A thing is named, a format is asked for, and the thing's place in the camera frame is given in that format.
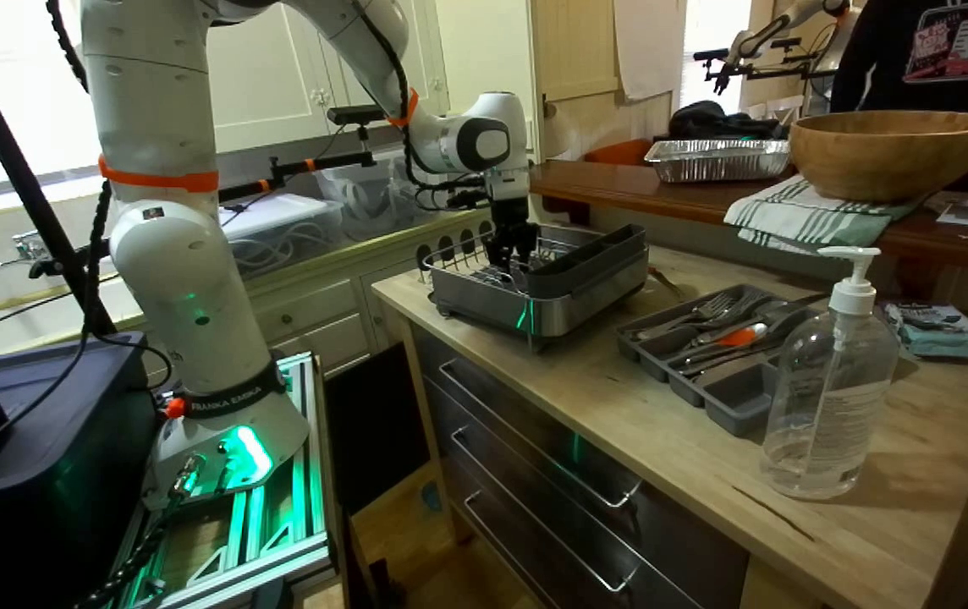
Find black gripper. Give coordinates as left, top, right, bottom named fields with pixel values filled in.
left=486, top=197, right=543, bottom=273

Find clear plastic storage bin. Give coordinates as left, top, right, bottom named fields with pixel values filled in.
left=320, top=149, right=486, bottom=245

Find black tripod pole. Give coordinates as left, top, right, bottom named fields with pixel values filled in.
left=0, top=2, right=122, bottom=337

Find black corrugated cable conduit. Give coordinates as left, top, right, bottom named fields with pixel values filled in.
left=42, top=0, right=90, bottom=94

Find striped dish towel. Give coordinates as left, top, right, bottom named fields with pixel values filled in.
left=721, top=173, right=920, bottom=260

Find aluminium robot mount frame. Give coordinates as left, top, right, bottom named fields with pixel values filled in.
left=109, top=347, right=341, bottom=609

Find steel drawer cabinet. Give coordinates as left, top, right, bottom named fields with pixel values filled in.
left=411, top=324, right=752, bottom=609

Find black rod with orange clamps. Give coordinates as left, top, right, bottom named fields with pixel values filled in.
left=218, top=100, right=395, bottom=204

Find clear soap pump bottle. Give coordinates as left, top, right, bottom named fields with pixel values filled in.
left=758, top=245, right=903, bottom=504

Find metal faucet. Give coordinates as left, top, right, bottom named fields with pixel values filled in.
left=0, top=228, right=58, bottom=290

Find person in black hoodie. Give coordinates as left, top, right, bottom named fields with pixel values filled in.
left=833, top=0, right=968, bottom=114

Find black camera tripod rig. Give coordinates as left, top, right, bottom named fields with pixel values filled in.
left=691, top=0, right=849, bottom=94

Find aluminium foil tray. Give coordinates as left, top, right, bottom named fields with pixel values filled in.
left=644, top=137, right=796, bottom=186

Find teal cloth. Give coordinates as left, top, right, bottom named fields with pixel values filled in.
left=887, top=297, right=968, bottom=367

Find white drawer cabinet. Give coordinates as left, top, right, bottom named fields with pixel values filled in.
left=131, top=214, right=497, bottom=391

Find white cabinet doors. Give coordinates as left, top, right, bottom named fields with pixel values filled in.
left=208, top=10, right=445, bottom=156

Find grey cutlery tray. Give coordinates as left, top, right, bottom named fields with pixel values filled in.
left=617, top=282, right=833, bottom=441

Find clear bin with white lid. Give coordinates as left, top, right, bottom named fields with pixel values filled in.
left=225, top=190, right=352, bottom=282

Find orange handled utensil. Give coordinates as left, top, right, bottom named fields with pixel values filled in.
left=675, top=316, right=804, bottom=370

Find wooden bowl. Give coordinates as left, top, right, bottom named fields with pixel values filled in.
left=785, top=108, right=968, bottom=205

